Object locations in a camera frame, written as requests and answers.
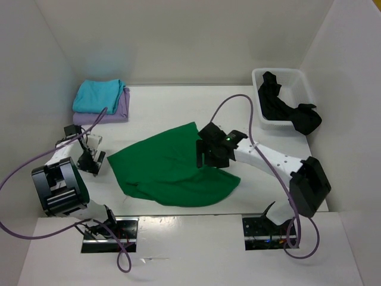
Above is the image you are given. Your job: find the green t shirt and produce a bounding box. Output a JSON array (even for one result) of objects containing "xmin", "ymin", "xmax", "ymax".
[{"xmin": 108, "ymin": 122, "xmax": 241, "ymax": 207}]

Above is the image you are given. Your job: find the purple t shirt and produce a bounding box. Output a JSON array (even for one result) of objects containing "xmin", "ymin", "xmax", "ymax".
[{"xmin": 73, "ymin": 87, "xmax": 130, "ymax": 126}]

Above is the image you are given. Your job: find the cyan t shirt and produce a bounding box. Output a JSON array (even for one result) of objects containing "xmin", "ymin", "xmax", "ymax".
[{"xmin": 72, "ymin": 79, "xmax": 126, "ymax": 115}]

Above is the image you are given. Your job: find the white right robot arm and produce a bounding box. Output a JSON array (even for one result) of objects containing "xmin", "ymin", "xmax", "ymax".
[{"xmin": 196, "ymin": 122, "xmax": 332, "ymax": 234}]

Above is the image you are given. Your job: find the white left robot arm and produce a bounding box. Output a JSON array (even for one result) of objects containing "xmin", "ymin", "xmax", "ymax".
[{"xmin": 32, "ymin": 125, "xmax": 119, "ymax": 238}]

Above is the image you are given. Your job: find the black t shirt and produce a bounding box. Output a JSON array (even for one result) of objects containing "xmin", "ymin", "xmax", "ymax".
[{"xmin": 258, "ymin": 71, "xmax": 322, "ymax": 135}]

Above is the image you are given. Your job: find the white plastic laundry basket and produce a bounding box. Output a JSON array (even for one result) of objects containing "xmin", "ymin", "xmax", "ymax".
[{"xmin": 252, "ymin": 68, "xmax": 315, "ymax": 131}]

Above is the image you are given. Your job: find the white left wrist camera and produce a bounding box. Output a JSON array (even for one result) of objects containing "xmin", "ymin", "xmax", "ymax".
[{"xmin": 83, "ymin": 133, "xmax": 102, "ymax": 153}]

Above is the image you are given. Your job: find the aluminium table edge rail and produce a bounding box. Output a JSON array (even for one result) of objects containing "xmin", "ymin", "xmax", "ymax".
[{"xmin": 47, "ymin": 84, "xmax": 258, "ymax": 217}]

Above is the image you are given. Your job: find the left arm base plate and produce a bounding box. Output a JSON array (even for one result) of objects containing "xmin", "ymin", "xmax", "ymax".
[{"xmin": 81, "ymin": 217, "xmax": 139, "ymax": 254}]

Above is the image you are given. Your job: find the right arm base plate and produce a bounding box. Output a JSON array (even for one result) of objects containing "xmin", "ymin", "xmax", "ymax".
[{"xmin": 242, "ymin": 215, "xmax": 291, "ymax": 251}]

